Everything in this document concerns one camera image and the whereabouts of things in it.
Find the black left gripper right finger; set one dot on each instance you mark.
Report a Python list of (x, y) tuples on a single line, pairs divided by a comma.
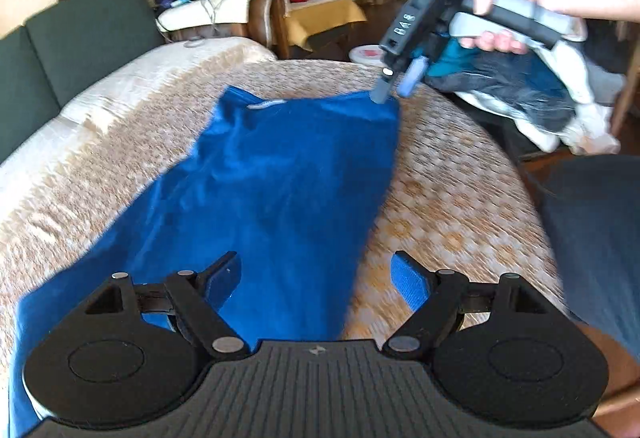
[(435, 298)]

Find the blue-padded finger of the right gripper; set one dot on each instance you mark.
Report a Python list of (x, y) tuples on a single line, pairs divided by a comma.
[(413, 76)]

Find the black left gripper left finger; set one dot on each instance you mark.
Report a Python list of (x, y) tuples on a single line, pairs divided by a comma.
[(196, 299)]

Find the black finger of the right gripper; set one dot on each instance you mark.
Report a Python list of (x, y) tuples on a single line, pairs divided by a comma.
[(383, 87)]

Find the blue shirt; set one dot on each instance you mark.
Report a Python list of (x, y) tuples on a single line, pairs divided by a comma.
[(292, 186)]

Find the pile of clothes at right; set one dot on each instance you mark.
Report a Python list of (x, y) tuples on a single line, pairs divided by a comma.
[(553, 99)]

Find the yellow covered side table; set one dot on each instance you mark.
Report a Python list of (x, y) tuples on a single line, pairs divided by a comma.
[(306, 19)]

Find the person's grey trousers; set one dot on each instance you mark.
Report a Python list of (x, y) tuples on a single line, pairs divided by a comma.
[(590, 211)]

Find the brown armchair with cover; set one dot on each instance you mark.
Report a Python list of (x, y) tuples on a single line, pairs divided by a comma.
[(262, 21)]

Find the dark green sofa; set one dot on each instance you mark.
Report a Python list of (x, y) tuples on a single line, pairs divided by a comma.
[(65, 57)]

